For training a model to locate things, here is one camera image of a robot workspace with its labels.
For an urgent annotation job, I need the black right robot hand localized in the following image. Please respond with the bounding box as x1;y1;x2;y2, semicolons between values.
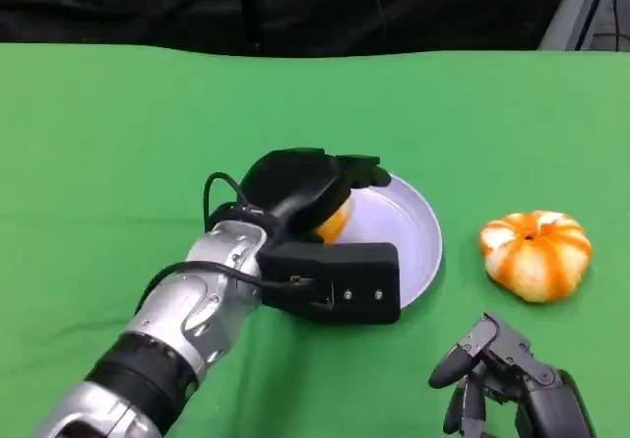
427;312;597;438

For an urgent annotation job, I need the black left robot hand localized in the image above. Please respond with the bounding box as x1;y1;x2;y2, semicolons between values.
238;147;394;245

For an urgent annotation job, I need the orange toy bread roll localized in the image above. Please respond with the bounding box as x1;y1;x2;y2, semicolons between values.
314;196;355;245

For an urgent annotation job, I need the lilac plate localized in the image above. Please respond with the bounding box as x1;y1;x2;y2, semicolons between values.
339;174;444;311

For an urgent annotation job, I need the orange white pumpkin bread roll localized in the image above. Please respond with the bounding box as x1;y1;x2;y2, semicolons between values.
479;211;594;304

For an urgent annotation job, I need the green table cloth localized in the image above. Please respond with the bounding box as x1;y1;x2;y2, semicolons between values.
0;41;630;438

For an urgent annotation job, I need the black backdrop cloth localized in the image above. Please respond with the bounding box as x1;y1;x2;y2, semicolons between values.
0;0;580;58

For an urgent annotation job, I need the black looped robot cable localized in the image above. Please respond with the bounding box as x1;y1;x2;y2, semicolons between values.
202;171;257;232

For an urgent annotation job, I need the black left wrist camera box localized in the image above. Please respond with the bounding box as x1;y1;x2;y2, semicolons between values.
256;241;401;326

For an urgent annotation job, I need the black camera robot cable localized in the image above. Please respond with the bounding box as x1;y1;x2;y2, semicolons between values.
141;260;317;309

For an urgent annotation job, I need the grey metal frame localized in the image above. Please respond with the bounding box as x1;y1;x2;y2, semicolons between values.
538;0;630;53

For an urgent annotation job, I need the thin black hanging cable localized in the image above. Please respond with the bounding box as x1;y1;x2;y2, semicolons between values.
594;0;625;50

